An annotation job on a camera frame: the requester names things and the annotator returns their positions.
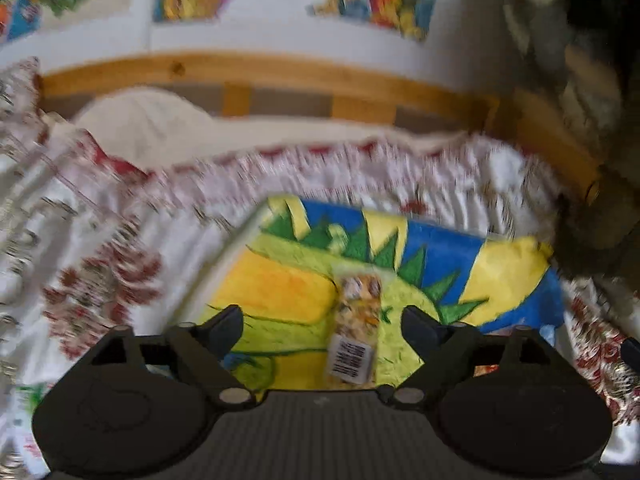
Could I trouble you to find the white pillow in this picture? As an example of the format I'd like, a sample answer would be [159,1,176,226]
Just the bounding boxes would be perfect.
[70,87,468,169]

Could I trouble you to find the wooden bed frame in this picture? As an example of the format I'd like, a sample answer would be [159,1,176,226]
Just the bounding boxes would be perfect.
[40,50,601,202]

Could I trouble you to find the olive brown hanging garment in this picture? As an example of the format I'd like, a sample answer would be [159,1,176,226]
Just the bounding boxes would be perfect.
[554,143,639,290]

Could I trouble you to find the red-haired girl drawing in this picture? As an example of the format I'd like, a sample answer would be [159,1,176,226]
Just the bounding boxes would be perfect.
[0,0,41,44]

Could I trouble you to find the nut bar clear packet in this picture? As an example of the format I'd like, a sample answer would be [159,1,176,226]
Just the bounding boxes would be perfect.
[326,269,383,389]

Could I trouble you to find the floral satin bedspread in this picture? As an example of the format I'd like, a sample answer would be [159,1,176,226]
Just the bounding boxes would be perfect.
[1,58,639,479]

